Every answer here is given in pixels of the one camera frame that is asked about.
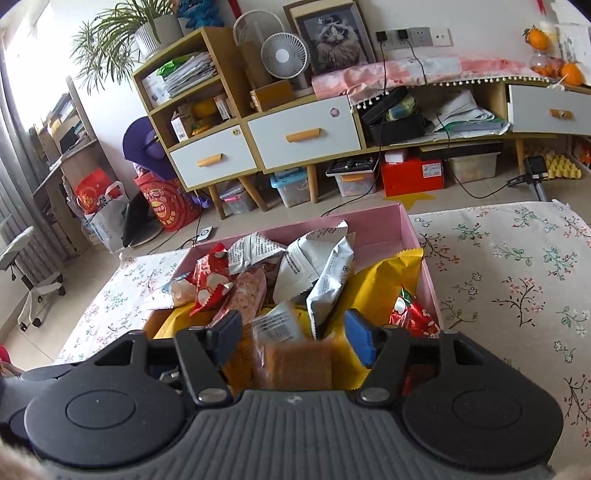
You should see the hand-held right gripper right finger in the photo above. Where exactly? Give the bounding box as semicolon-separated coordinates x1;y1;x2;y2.
345;309;513;408

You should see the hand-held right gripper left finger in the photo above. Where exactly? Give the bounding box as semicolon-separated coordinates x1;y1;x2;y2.
74;310;243;408

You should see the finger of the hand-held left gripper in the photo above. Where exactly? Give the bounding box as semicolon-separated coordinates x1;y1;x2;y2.
150;366;182;393

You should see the orange cracker packet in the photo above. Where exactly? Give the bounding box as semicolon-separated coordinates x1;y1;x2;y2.
224;323;258;393

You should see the pink snack packet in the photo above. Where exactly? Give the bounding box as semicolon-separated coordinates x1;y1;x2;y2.
229;268;269;325

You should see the large yellow snack packet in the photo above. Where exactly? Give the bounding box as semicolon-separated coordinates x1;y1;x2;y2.
323;247;426;391
152;307;213;340

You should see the red snack packet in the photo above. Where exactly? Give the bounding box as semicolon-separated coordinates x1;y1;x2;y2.
189;243;234;319
388;286;441;340

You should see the translucent white snack packet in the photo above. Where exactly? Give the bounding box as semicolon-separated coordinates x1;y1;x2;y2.
148;272;201;310

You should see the silver snack packet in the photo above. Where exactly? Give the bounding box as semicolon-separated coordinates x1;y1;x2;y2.
250;302;335;392

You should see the white grey-print snack packet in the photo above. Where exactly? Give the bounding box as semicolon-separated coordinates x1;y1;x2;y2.
271;220;357;305
227;232;288;276

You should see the pink silver cardboard box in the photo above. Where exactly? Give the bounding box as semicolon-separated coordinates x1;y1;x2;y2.
141;203;446;393

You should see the grey office chair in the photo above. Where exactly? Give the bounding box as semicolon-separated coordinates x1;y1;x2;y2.
0;226;65;330

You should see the red printed gift bag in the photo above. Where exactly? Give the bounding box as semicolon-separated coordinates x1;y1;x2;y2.
134;171;204;232

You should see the clear black-lid storage box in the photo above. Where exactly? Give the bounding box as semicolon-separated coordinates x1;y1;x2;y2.
325;157;379;197

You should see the white shopping bag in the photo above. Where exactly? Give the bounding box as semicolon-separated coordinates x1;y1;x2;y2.
83;182;132;252

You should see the clear blue-lid storage box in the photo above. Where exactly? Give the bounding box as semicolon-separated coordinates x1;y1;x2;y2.
270;168;312;208

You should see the red carton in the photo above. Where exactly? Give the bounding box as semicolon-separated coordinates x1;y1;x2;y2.
381;157;445;197

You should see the small white drawer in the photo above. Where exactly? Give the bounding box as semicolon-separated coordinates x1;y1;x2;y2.
168;124;258;190

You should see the red plastic bag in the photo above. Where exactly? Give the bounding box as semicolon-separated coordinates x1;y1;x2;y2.
75;168;112;213

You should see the black storage bin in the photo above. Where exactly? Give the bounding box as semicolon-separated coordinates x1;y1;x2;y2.
359;88;430;146

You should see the purple plush hat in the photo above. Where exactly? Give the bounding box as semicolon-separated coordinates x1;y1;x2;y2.
122;115;174;178

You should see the small white carton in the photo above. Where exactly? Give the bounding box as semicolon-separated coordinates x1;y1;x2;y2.
171;113;195;141

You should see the green yellow pouch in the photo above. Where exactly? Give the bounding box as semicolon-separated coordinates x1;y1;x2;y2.
387;99;416;121

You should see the wide white drawer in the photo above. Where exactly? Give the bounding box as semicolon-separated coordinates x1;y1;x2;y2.
247;95;362;172

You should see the grey curtain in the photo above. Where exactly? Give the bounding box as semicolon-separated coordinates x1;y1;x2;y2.
0;46;70;259

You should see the black grey floor device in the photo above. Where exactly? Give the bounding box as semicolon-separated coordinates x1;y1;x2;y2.
505;156;550;202

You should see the stack of papers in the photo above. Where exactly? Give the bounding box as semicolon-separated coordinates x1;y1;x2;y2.
431;90;511;137

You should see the brown cardboard box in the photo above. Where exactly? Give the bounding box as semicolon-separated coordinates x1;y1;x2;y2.
249;80;296;112

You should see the yellow egg tray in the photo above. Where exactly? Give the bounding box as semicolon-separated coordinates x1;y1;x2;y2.
545;152;583;181

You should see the pile of paper bags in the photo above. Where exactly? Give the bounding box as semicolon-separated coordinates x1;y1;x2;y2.
143;53;218;100

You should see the wooden cabinet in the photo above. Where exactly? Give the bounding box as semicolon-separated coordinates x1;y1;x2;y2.
131;25;370;220

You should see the pink fringed cloth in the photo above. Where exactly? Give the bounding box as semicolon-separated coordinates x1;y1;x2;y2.
311;58;550;112

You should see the white desk fan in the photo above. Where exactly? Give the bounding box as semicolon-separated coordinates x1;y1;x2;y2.
261;32;311;90

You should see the white sideboard drawer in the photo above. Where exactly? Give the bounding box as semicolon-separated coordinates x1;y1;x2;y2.
506;83;591;137

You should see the framed cat picture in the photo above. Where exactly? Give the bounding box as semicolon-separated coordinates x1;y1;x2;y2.
283;0;377;77

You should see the white round fan guard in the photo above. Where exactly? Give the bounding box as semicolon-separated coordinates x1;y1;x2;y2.
233;9;284;47

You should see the potted green plant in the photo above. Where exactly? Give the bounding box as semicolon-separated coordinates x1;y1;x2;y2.
69;0;185;95

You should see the blue plush toy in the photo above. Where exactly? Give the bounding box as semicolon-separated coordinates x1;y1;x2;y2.
178;0;232;28

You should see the clear jar of small oranges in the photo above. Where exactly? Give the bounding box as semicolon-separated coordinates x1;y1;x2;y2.
531;52;561;77

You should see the black cable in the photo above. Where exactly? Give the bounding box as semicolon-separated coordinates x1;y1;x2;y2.
409;39;509;199
321;39;389;217

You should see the wall socket row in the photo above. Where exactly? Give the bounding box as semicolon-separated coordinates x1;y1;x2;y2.
375;25;451;49

